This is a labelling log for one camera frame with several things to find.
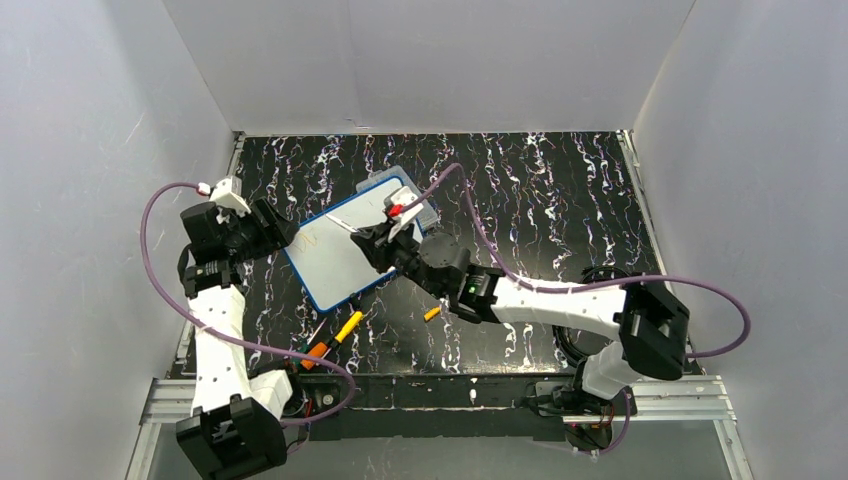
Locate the white marker pen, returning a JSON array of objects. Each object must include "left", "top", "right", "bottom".
[{"left": 325, "top": 214, "right": 358, "bottom": 233}]

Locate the blue-framed whiteboard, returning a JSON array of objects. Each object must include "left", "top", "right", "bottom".
[{"left": 284, "top": 176, "right": 404, "bottom": 313}]

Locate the yellow marker cap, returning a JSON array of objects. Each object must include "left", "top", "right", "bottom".
[{"left": 424, "top": 307, "right": 441, "bottom": 322}]

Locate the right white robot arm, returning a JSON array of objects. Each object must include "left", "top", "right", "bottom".
[{"left": 350, "top": 223, "right": 689, "bottom": 400}]

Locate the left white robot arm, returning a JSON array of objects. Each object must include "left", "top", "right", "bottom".
[{"left": 176, "top": 198, "right": 298, "bottom": 479}]

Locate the clear plastic organizer box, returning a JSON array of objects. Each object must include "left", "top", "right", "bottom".
[{"left": 355, "top": 165, "right": 440, "bottom": 232}]

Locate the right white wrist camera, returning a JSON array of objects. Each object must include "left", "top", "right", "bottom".
[{"left": 385, "top": 186, "right": 423, "bottom": 242}]

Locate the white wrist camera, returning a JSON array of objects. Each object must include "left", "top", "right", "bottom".
[
  {"left": 385, "top": 186, "right": 423, "bottom": 242},
  {"left": 209, "top": 176, "right": 251, "bottom": 216}
]

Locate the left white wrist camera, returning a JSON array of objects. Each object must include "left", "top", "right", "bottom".
[{"left": 209, "top": 176, "right": 251, "bottom": 216}]

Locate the yellow-handled screwdriver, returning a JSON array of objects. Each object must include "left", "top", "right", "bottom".
[{"left": 337, "top": 310, "right": 364, "bottom": 340}]

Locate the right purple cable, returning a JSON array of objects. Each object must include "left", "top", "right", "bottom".
[{"left": 397, "top": 162, "right": 753, "bottom": 458}]

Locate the purple cable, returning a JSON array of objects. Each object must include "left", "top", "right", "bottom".
[
  {"left": 397, "top": 162, "right": 753, "bottom": 458},
  {"left": 139, "top": 182, "right": 357, "bottom": 458}
]

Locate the orange-handled screwdriver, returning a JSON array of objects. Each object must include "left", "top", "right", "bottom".
[{"left": 300, "top": 327, "right": 349, "bottom": 370}]

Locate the green-handled screwdriver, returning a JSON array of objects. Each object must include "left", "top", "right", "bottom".
[{"left": 293, "top": 318, "right": 327, "bottom": 354}]

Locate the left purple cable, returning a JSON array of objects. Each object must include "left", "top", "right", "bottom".
[{"left": 139, "top": 182, "right": 357, "bottom": 458}]

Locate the black coiled cable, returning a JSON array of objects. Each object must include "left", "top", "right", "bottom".
[{"left": 551, "top": 264, "right": 654, "bottom": 372}]

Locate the aluminium frame rail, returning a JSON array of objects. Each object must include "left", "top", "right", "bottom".
[{"left": 126, "top": 374, "right": 737, "bottom": 479}]

